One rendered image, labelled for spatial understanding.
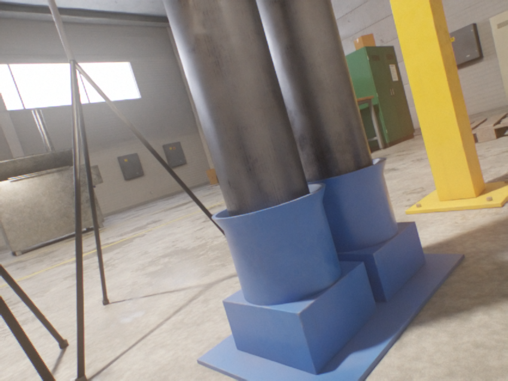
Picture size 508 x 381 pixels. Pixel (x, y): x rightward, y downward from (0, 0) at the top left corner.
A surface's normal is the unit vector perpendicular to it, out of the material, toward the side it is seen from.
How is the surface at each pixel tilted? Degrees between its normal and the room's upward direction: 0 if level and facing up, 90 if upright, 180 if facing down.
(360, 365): 0
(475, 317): 0
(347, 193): 90
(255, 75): 90
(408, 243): 90
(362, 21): 90
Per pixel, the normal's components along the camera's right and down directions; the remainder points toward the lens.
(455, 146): -0.70, 0.26
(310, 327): 0.66, -0.13
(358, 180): 0.27, 0.46
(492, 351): -0.29, -0.95
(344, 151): 0.07, 0.07
